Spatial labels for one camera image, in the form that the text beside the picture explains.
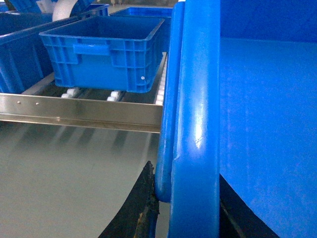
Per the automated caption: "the steel roller shelf rack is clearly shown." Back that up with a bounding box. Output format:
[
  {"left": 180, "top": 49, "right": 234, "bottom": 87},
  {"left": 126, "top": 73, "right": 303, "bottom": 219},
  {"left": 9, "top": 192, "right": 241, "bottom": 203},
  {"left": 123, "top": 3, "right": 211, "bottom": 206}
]
[{"left": 0, "top": 54, "right": 167, "bottom": 133}]

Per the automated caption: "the blue crate on shelf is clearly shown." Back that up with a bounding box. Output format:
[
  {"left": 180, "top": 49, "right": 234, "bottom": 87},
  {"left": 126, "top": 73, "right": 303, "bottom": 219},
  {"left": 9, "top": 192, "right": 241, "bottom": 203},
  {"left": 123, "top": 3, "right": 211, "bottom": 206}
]
[{"left": 40, "top": 16, "right": 164, "bottom": 93}]

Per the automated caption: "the blue crate far left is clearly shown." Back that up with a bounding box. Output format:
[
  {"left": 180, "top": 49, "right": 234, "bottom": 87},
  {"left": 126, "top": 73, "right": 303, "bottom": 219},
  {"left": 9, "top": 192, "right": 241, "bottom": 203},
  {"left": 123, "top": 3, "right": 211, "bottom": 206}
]
[{"left": 0, "top": 4, "right": 108, "bottom": 94}]

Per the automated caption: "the blue crate behind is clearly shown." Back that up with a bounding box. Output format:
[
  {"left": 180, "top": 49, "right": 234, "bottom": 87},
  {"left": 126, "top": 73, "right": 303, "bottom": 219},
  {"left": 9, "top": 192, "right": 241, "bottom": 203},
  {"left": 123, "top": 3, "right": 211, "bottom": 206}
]
[{"left": 110, "top": 7, "right": 173, "bottom": 53}]

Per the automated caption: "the white cylindrical object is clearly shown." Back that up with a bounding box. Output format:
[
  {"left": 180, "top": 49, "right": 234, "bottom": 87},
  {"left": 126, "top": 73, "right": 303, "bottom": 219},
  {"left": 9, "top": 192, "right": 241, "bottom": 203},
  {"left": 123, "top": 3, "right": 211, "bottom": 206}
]
[{"left": 53, "top": 0, "right": 78, "bottom": 21}]

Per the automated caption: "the blue plastic crate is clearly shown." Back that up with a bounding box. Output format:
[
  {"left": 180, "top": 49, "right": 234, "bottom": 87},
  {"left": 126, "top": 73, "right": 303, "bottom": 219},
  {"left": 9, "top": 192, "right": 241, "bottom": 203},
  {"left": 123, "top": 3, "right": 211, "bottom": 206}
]
[{"left": 155, "top": 0, "right": 317, "bottom": 238}]

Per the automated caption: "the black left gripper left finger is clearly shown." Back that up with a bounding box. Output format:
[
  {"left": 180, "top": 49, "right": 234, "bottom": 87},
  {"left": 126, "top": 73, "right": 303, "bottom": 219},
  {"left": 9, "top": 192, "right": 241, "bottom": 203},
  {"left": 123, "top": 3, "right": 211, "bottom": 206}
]
[{"left": 99, "top": 161, "right": 159, "bottom": 238}]

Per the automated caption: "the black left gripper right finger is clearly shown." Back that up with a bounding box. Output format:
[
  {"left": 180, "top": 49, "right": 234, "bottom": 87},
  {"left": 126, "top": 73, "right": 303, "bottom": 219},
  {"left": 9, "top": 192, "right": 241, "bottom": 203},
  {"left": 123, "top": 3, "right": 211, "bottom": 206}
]
[{"left": 219, "top": 176, "right": 278, "bottom": 238}]

